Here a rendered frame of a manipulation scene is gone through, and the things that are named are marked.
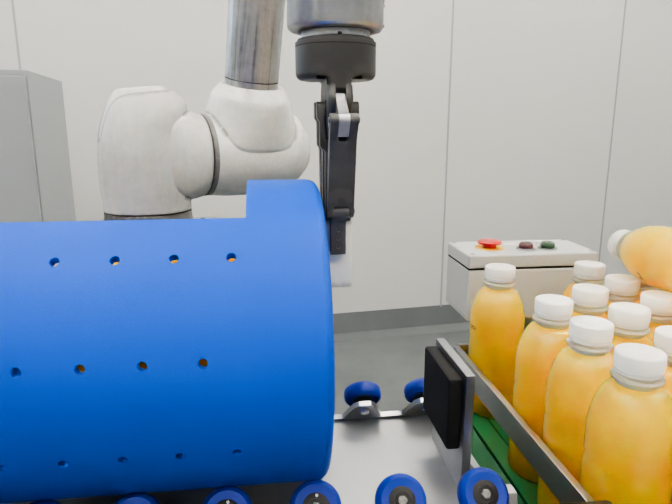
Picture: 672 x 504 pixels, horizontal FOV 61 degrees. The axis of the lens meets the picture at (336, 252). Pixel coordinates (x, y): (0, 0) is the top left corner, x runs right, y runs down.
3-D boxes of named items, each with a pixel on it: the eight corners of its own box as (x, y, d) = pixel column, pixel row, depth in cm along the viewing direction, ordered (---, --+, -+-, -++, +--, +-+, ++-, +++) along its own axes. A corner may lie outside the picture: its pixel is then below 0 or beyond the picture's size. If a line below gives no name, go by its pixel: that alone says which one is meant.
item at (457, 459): (419, 439, 66) (423, 338, 64) (439, 438, 67) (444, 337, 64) (446, 493, 57) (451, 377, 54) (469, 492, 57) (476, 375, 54)
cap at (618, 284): (645, 293, 69) (647, 279, 69) (626, 298, 67) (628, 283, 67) (616, 286, 73) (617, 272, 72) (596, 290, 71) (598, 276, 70)
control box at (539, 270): (445, 301, 94) (447, 240, 92) (559, 296, 97) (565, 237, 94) (465, 321, 85) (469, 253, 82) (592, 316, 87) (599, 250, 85)
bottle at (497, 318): (501, 393, 84) (509, 270, 80) (528, 416, 77) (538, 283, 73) (456, 398, 82) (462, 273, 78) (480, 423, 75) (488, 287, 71)
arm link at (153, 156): (93, 207, 107) (82, 85, 102) (188, 200, 117) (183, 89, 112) (111, 219, 94) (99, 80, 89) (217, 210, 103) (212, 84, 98)
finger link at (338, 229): (344, 201, 55) (349, 205, 52) (344, 252, 56) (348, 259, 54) (329, 201, 55) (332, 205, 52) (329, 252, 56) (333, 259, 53)
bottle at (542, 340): (497, 453, 68) (507, 305, 64) (552, 448, 69) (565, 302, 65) (525, 490, 62) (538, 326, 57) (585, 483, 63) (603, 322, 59)
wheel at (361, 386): (344, 378, 69) (346, 394, 67) (381, 376, 69) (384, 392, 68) (341, 395, 72) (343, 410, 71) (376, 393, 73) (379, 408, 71)
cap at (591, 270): (570, 272, 79) (571, 259, 79) (600, 273, 78) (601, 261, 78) (576, 279, 75) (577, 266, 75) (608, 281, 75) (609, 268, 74)
